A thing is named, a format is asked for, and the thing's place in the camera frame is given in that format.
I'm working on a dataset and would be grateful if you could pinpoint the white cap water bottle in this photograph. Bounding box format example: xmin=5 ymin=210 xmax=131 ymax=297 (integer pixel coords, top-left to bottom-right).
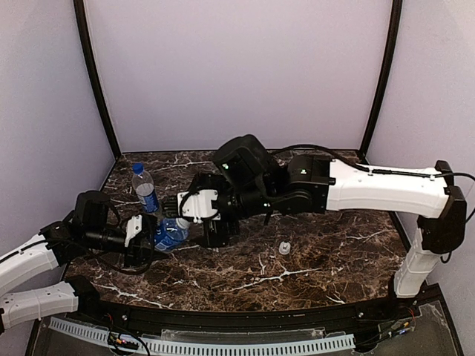
xmin=154 ymin=218 xmax=191 ymax=253

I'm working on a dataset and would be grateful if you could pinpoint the clear bottle cap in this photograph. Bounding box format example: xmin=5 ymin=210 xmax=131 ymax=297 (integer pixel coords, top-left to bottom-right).
xmin=278 ymin=241 xmax=291 ymax=255

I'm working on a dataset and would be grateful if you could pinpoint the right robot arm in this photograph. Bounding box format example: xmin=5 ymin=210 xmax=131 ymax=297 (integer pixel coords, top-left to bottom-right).
xmin=196 ymin=134 xmax=470 ymax=299

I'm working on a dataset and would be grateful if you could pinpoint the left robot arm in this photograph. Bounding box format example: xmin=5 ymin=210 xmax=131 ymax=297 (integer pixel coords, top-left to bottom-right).
xmin=1 ymin=191 xmax=157 ymax=331

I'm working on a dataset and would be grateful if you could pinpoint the blue cap water bottle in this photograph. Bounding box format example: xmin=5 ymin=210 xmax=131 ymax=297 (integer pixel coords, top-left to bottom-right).
xmin=132 ymin=162 xmax=162 ymax=221

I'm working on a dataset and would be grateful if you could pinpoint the small circuit board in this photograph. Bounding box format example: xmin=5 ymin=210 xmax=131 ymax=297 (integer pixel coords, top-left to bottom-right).
xmin=106 ymin=332 xmax=139 ymax=351

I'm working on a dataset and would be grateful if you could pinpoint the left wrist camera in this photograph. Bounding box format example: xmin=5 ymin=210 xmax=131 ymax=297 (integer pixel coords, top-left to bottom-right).
xmin=124 ymin=215 xmax=143 ymax=248

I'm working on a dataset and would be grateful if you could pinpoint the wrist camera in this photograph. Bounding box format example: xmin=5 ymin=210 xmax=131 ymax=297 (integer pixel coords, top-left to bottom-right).
xmin=162 ymin=189 xmax=220 ymax=223
xmin=124 ymin=215 xmax=143 ymax=248

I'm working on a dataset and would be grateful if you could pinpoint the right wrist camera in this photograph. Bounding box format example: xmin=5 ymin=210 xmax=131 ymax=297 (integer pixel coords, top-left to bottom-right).
xmin=162 ymin=189 xmax=220 ymax=223

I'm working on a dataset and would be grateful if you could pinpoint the black front table rail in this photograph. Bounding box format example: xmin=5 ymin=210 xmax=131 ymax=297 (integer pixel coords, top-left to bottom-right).
xmin=66 ymin=276 xmax=443 ymax=334

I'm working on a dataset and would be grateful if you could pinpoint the white slotted cable duct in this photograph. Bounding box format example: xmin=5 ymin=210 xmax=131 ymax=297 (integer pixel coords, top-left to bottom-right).
xmin=49 ymin=317 xmax=356 ymax=355

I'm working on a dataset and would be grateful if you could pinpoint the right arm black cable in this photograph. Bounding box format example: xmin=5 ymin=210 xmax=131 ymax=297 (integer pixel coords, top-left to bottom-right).
xmin=445 ymin=171 xmax=475 ymax=208

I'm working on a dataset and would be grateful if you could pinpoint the left black frame post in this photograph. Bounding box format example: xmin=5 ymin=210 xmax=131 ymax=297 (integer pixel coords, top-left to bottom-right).
xmin=73 ymin=0 xmax=122 ymax=160

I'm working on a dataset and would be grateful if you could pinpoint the black frame post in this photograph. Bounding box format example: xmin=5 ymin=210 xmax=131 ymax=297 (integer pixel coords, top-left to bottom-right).
xmin=73 ymin=0 xmax=122 ymax=160
xmin=358 ymin=0 xmax=403 ymax=159

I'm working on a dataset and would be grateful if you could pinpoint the right black frame post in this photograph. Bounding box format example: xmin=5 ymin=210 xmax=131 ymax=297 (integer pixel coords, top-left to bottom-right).
xmin=358 ymin=0 xmax=403 ymax=159

